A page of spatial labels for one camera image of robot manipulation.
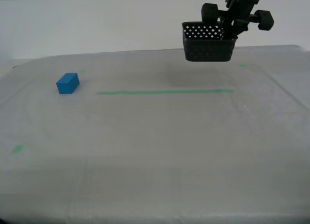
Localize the blue rectangular block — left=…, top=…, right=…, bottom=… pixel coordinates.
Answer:
left=56, top=73, right=80, bottom=95

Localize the long green tape strip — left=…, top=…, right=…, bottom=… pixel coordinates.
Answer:
left=96, top=89, right=234, bottom=95

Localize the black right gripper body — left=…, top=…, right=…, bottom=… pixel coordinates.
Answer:
left=220, top=0, right=262, bottom=23

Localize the grey plastic table cover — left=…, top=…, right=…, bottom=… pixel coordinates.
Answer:
left=0, top=44, right=310, bottom=224

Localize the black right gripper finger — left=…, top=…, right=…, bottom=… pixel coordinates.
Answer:
left=231, top=10, right=275, bottom=41
left=201, top=2, right=228, bottom=38

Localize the black perforated plastic basket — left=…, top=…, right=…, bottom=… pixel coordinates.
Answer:
left=181, top=21, right=236, bottom=63

